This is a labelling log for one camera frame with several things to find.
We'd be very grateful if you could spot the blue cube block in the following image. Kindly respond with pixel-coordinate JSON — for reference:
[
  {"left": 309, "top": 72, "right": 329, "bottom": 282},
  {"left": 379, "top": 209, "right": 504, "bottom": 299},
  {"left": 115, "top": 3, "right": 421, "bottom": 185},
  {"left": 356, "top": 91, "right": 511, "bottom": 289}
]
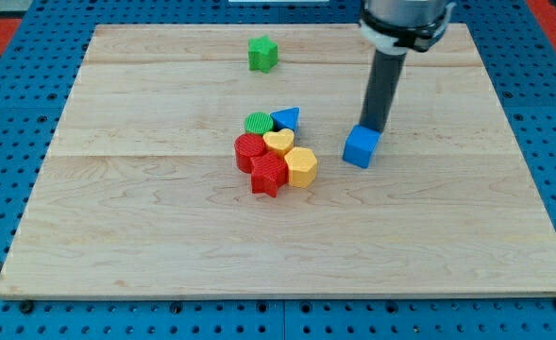
[{"left": 343, "top": 125, "right": 381, "bottom": 168}]

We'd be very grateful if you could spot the red cylinder block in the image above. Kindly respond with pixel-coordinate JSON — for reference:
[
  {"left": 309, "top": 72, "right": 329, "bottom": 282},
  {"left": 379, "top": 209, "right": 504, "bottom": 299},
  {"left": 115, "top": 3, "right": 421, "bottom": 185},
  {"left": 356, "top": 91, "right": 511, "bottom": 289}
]
[{"left": 234, "top": 133, "right": 266, "bottom": 174}]

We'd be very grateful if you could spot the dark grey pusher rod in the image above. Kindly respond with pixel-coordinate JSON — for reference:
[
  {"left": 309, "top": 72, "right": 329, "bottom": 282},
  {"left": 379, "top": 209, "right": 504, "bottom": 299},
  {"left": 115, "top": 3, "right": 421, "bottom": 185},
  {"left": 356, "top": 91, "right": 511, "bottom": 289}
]
[{"left": 359, "top": 50, "right": 406, "bottom": 133}]

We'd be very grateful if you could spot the yellow hexagon block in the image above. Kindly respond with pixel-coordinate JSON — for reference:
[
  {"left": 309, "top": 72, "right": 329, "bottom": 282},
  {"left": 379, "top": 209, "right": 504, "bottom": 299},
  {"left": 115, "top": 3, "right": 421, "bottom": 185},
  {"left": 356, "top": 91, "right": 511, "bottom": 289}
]
[{"left": 284, "top": 146, "right": 318, "bottom": 188}]

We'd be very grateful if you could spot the green cylinder block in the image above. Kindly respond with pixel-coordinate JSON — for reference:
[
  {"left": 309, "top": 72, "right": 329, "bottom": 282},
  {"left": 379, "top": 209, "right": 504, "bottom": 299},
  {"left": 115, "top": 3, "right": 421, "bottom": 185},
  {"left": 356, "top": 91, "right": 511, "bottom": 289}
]
[{"left": 244, "top": 111, "right": 274, "bottom": 135}]

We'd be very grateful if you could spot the blue triangle block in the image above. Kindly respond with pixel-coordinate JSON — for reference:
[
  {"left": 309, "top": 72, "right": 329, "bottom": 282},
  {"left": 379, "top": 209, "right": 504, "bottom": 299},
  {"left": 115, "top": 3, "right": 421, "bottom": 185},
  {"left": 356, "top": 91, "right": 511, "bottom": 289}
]
[{"left": 270, "top": 107, "right": 300, "bottom": 132}]

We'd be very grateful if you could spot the green star block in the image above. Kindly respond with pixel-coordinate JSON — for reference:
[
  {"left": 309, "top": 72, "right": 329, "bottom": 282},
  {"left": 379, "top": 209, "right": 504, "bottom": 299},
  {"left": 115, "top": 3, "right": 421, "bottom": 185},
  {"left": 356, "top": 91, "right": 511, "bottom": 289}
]
[{"left": 248, "top": 35, "right": 278, "bottom": 73}]

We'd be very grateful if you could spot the red star block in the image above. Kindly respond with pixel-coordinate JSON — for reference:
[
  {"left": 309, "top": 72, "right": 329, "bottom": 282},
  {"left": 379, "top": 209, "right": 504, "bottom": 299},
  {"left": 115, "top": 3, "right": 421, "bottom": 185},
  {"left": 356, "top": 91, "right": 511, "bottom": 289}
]
[{"left": 251, "top": 151, "right": 288, "bottom": 197}]

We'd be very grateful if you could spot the wooden board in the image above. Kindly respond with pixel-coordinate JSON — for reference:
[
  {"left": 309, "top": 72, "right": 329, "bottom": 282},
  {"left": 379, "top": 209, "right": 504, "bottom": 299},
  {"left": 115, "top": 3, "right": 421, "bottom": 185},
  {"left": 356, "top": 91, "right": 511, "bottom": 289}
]
[{"left": 0, "top": 24, "right": 556, "bottom": 300}]

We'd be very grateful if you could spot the yellow heart block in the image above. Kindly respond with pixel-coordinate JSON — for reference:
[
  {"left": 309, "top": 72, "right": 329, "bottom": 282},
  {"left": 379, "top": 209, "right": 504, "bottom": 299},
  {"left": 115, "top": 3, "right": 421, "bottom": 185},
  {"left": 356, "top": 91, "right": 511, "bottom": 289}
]
[{"left": 262, "top": 128, "right": 295, "bottom": 159}]

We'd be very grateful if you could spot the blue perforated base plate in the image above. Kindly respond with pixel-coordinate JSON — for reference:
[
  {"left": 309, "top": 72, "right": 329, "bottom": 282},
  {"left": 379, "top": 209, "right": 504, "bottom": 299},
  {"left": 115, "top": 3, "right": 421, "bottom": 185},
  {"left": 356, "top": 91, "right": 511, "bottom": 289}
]
[{"left": 0, "top": 0, "right": 556, "bottom": 339}]

